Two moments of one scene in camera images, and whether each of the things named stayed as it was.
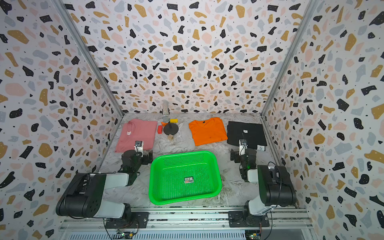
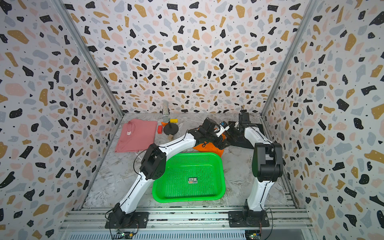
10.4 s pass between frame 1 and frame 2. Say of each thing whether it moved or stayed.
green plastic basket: stayed
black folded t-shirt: stayed
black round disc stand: stayed
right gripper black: moved
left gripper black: moved
